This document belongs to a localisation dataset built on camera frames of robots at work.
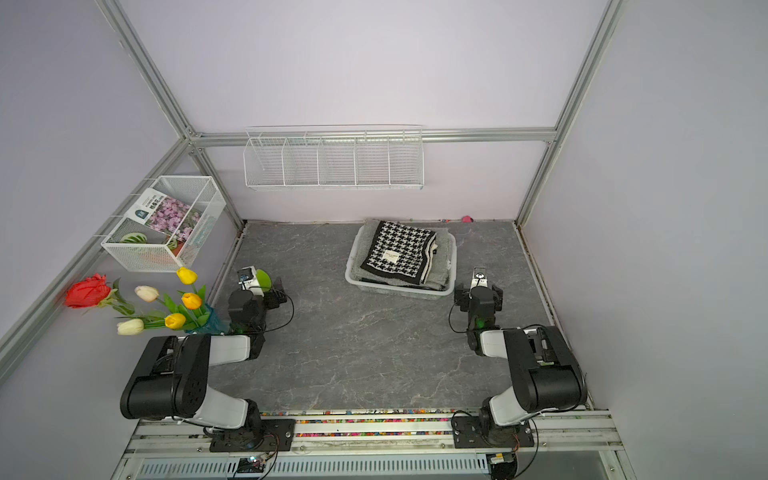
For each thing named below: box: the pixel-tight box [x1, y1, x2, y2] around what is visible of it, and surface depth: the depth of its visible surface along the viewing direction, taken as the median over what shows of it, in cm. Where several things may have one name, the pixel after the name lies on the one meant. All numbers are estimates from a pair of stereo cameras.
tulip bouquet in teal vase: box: [117, 267, 230, 336], surface depth 68 cm
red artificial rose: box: [64, 273, 135, 315], surface depth 61 cm
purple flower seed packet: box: [126, 188, 202, 243], surface depth 76 cm
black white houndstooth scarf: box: [360, 220, 438, 285], surface depth 95 cm
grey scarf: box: [350, 219, 451, 291], surface depth 95 cm
